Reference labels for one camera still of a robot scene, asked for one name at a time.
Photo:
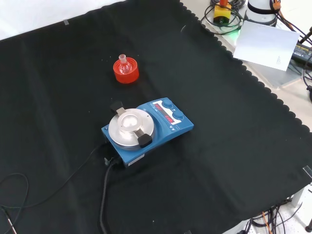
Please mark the grey table frame bracket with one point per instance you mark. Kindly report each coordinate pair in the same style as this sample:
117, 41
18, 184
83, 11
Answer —
298, 195

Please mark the black bench cloth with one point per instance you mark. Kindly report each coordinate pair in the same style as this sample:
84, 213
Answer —
219, 126

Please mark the heater with blue base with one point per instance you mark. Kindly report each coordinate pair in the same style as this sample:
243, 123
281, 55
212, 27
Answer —
181, 126

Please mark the thin metal probe rod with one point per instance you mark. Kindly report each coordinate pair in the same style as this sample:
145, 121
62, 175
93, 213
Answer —
11, 225

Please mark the grey tape piece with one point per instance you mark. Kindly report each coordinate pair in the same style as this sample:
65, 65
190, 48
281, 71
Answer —
66, 22

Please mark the pale board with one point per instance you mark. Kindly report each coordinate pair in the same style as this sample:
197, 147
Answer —
265, 46

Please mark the yellow stop button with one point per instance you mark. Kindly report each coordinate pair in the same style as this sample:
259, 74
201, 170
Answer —
221, 15

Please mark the clear glass round-bottom flask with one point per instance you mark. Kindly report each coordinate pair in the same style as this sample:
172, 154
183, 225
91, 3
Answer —
125, 68

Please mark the black power adapter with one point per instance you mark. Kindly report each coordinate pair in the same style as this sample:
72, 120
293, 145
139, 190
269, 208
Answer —
302, 52

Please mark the clear tape piece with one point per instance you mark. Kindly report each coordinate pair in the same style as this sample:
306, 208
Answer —
307, 170

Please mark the grey metal base plate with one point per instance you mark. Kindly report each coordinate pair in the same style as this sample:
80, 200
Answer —
268, 76

